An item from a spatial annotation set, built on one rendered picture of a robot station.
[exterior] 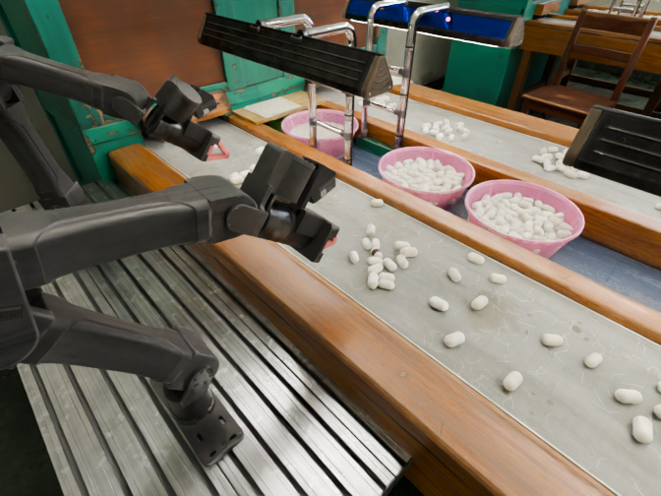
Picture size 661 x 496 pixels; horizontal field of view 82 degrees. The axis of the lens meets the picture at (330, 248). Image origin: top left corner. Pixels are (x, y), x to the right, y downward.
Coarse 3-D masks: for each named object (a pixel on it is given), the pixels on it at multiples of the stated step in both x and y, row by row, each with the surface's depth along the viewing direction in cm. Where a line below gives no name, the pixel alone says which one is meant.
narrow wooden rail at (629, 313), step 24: (240, 120) 135; (288, 144) 120; (336, 168) 108; (384, 192) 98; (432, 216) 90; (456, 216) 90; (480, 240) 83; (504, 240) 83; (504, 264) 80; (528, 264) 77; (552, 264) 77; (552, 288) 75; (576, 288) 72; (600, 288) 72; (600, 312) 70; (624, 312) 67; (648, 312) 67; (648, 336) 66
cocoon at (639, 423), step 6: (636, 420) 53; (642, 420) 53; (648, 420) 53; (636, 426) 53; (642, 426) 52; (648, 426) 52; (636, 432) 52; (642, 432) 52; (648, 432) 52; (636, 438) 52; (642, 438) 52; (648, 438) 51
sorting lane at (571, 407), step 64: (384, 256) 83; (448, 256) 83; (384, 320) 69; (448, 320) 69; (512, 320) 69; (576, 320) 69; (576, 384) 59; (640, 384) 59; (576, 448) 52; (640, 448) 52
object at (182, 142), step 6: (180, 132) 81; (180, 138) 81; (186, 138) 82; (210, 138) 84; (174, 144) 82; (180, 144) 83; (186, 144) 83; (192, 144) 84; (198, 144) 85; (204, 144) 85; (186, 150) 86; (192, 150) 85; (198, 150) 86; (204, 150) 84; (198, 156) 85; (204, 156) 85
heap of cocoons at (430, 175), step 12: (396, 168) 116; (408, 168) 113; (420, 168) 113; (432, 168) 114; (444, 168) 115; (396, 180) 108; (408, 180) 108; (420, 180) 107; (432, 180) 110; (444, 180) 107; (456, 180) 106; (408, 192) 102; (432, 204) 101
